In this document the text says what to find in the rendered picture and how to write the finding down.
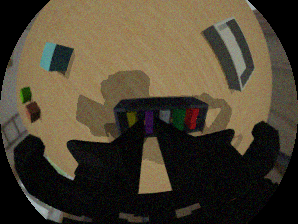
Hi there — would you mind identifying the brown cube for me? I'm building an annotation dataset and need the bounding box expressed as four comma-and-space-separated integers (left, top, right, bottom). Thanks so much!
25, 101, 40, 123

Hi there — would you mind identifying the teal cube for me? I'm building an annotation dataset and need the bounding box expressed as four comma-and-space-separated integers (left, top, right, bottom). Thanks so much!
40, 41, 74, 72

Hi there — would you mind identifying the small green block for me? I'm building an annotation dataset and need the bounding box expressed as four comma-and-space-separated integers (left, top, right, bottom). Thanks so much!
20, 85, 32, 104

